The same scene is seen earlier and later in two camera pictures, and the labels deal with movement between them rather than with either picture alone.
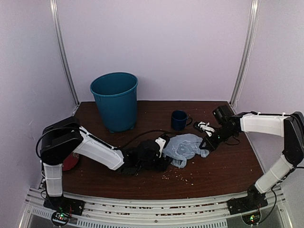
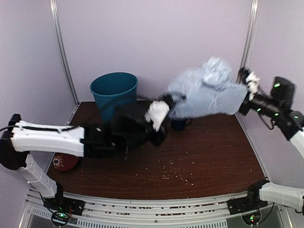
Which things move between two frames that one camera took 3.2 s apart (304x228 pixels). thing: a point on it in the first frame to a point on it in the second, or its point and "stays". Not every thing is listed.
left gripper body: (159, 167) to (159, 141)
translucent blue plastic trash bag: (180, 147) to (207, 90)
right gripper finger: (209, 130) to (251, 80)
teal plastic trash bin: (116, 92) stays
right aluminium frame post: (247, 52) stays
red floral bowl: (70, 161) stays
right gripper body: (224, 135) to (270, 108)
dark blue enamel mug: (179, 118) stays
